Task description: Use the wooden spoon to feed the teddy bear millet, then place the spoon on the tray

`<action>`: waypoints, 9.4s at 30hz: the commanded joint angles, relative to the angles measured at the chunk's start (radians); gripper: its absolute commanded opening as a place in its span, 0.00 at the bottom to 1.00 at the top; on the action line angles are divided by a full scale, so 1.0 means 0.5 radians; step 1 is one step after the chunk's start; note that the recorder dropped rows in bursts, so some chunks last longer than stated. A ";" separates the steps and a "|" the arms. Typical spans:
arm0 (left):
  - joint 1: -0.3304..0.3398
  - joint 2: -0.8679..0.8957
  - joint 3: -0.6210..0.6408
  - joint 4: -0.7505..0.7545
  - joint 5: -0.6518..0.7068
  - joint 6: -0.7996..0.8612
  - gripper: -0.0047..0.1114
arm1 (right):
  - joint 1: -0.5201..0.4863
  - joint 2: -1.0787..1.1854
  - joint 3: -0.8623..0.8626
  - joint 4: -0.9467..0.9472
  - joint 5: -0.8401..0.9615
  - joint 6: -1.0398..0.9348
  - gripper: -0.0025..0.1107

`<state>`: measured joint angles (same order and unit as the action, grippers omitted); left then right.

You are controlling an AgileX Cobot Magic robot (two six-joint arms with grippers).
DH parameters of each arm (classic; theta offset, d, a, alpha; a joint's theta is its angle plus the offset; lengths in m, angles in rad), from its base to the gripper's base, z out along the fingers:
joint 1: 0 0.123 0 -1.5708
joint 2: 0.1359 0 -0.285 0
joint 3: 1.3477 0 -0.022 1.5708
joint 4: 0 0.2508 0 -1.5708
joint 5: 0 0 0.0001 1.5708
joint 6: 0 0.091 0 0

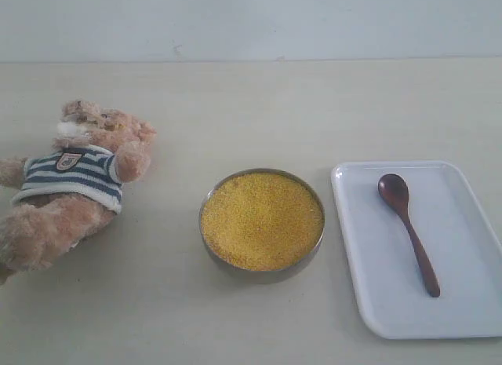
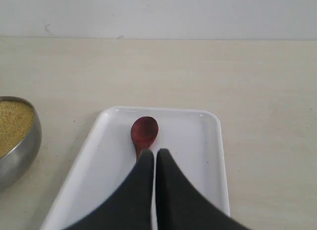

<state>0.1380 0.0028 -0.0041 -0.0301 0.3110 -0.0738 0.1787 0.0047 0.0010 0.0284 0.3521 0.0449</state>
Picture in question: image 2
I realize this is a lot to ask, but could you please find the white rectangular tray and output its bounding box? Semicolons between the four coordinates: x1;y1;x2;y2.
41;106;230;230

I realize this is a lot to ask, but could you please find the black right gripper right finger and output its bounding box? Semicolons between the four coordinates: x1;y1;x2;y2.
156;149;247;230

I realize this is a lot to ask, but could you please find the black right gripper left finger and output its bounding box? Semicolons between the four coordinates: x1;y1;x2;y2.
67;150;154;230

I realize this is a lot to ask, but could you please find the dark red wooden spoon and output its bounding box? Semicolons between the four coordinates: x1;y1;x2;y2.
131;116;159;159

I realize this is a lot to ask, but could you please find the steel bowl of millet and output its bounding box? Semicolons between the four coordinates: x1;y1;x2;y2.
0;96;42;190

